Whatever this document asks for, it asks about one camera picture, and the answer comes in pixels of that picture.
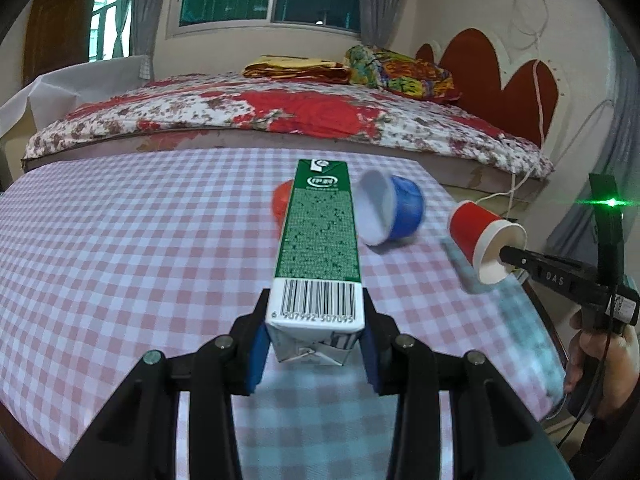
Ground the pink checkered tablecloth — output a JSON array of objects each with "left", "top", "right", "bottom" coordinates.
[{"left": 0, "top": 147, "right": 568, "bottom": 480}]

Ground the colourful pillow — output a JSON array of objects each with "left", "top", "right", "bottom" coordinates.
[{"left": 345, "top": 45, "right": 463, "bottom": 106}]

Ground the red heart-shaped headboard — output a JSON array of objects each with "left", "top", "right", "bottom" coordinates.
[{"left": 415, "top": 29, "right": 560, "bottom": 148}]

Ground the brown wooden door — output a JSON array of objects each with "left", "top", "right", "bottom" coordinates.
[{"left": 22, "top": 0, "right": 91, "bottom": 88}]

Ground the blue plastic cup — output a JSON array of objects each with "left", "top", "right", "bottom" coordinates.
[{"left": 355, "top": 170, "right": 426, "bottom": 247}]

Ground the white sheet-covered furniture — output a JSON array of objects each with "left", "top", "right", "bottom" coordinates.
[{"left": 0, "top": 55, "right": 151, "bottom": 136}]

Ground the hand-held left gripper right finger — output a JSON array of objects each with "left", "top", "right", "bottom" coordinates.
[{"left": 360, "top": 287, "right": 571, "bottom": 480}]

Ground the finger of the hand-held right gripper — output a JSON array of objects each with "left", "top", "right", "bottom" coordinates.
[{"left": 497, "top": 245, "right": 581, "bottom": 297}]

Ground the person's right hand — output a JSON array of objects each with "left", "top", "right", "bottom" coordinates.
[{"left": 564, "top": 329, "right": 640, "bottom": 420}]

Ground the green and white milk carton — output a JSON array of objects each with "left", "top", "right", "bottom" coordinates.
[{"left": 265, "top": 158, "right": 363, "bottom": 367}]

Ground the grey curtain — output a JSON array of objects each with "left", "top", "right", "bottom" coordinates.
[
  {"left": 127, "top": 0, "right": 173, "bottom": 78},
  {"left": 357, "top": 0, "right": 426, "bottom": 51}
]

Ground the red floral bedspread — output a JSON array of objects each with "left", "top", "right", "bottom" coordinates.
[{"left": 25, "top": 72, "right": 555, "bottom": 181}]

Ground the small red paper cup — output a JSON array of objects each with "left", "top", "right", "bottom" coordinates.
[{"left": 447, "top": 200, "right": 528, "bottom": 285}]

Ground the small bright window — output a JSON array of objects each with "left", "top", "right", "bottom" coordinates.
[{"left": 89, "top": 0, "right": 136, "bottom": 63}]

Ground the pink mattress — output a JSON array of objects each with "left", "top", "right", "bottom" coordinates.
[{"left": 22, "top": 127, "right": 546, "bottom": 206}]

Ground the folded yellow and red blanket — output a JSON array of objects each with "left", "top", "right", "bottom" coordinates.
[{"left": 243, "top": 55, "right": 351, "bottom": 83}]

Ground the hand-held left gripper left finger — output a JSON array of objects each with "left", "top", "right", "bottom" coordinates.
[{"left": 60, "top": 287, "right": 273, "bottom": 480}]

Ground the white cable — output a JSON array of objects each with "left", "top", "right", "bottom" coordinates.
[{"left": 492, "top": 0, "right": 551, "bottom": 223}]

